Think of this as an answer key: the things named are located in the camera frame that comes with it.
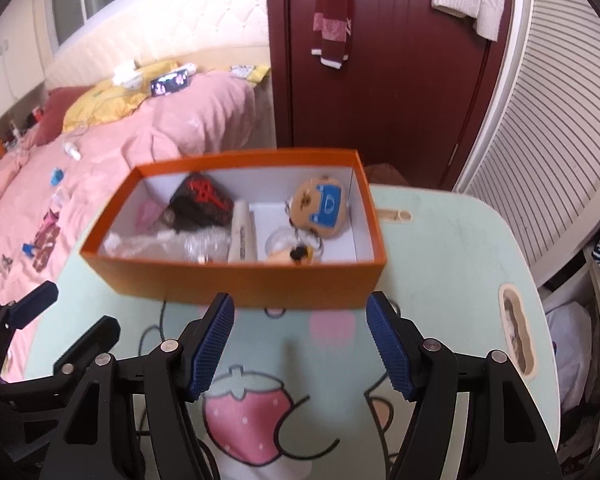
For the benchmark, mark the white louvred wardrobe door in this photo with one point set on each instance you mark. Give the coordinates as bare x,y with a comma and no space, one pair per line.
555,135

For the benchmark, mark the yellow pillow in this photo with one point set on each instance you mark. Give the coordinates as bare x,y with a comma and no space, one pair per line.
100,105

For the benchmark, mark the small blue toy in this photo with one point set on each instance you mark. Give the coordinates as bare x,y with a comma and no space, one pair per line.
56,176

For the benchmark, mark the dark brown printed pouch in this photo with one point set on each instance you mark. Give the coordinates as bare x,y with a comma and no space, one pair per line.
200,210

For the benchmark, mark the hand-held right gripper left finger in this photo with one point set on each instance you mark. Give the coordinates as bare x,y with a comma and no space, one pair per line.
212,345

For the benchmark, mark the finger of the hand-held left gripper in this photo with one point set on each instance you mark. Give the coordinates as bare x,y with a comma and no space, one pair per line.
30,305
90,340

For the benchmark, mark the blue printed packet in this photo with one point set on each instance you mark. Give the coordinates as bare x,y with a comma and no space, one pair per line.
170,84

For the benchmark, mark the brown plush toy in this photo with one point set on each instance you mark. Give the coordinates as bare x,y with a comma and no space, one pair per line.
315,205

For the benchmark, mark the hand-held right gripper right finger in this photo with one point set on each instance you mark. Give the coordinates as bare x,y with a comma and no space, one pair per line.
387,345

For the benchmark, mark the red and pink striped scarf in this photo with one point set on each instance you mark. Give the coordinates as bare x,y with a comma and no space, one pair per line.
332,20

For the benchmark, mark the clear plastic bag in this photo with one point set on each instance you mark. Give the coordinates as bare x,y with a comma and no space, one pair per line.
207,247
140,245

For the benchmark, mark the cream padded headboard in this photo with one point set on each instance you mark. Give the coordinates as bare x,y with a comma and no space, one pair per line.
180,20

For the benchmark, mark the pink blanket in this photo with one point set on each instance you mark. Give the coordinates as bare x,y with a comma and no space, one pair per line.
105,150

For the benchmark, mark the cream tube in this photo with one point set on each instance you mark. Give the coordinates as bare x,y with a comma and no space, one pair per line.
242,235

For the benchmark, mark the brown cushion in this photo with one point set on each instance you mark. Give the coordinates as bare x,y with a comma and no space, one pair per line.
385,174

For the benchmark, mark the dark red wooden door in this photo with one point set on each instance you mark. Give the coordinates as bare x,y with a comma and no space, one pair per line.
405,85

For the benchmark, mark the maroon pillow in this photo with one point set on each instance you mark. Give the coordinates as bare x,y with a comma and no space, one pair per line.
60,110

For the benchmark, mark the white tissue box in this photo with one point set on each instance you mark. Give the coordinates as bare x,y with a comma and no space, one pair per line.
127,77

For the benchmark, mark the mint green cartoon desktop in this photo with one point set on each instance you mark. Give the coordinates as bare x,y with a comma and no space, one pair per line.
455,260

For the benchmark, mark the white plastic bag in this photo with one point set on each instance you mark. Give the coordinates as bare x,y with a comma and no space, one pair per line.
570,350

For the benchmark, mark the small white bottle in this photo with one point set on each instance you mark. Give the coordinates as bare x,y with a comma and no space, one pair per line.
72,151

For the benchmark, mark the orange cardboard box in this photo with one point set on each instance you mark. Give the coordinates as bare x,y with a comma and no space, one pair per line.
230,285

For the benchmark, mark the small white printed packet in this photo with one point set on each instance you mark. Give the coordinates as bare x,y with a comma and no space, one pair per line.
241,71

